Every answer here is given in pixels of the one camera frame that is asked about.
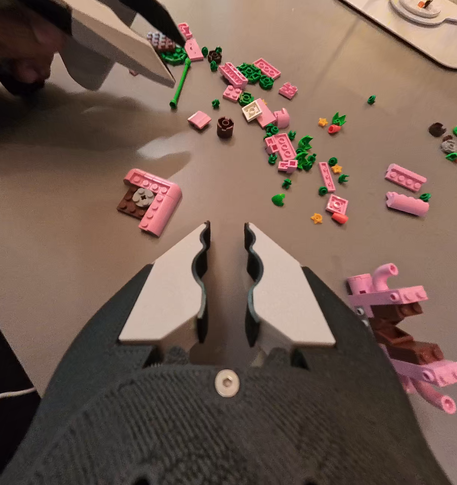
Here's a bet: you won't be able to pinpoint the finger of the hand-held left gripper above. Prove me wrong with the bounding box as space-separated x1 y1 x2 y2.
62 0 176 91

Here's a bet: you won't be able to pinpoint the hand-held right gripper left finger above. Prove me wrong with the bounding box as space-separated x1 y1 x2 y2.
119 221 212 351

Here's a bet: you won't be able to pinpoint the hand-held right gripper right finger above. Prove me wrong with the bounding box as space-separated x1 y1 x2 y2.
244 222 336 353

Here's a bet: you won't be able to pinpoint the pink and brown brick assembly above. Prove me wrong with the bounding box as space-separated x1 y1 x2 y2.
117 168 183 237

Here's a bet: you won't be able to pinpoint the white book stand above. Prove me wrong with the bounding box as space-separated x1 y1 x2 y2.
338 0 457 69

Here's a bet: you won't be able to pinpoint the person's left hand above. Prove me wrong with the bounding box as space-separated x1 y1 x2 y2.
0 8 68 95

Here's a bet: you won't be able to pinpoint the brown square studded plate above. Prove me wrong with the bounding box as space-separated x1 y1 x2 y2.
147 31 177 54

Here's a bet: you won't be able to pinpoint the green rod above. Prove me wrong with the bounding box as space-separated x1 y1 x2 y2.
170 59 193 110

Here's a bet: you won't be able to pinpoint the scattered green plant pieces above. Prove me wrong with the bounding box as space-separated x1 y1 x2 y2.
160 43 351 207

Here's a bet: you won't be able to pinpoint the pink and brown branch assembly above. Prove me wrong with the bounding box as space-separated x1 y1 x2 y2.
346 263 457 414

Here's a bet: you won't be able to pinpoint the white square tile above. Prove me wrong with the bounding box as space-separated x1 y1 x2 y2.
242 99 266 122

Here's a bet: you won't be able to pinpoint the scattered pink bricks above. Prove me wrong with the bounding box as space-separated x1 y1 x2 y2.
177 23 349 214

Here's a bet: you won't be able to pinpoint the white cable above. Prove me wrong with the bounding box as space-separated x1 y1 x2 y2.
0 386 38 415

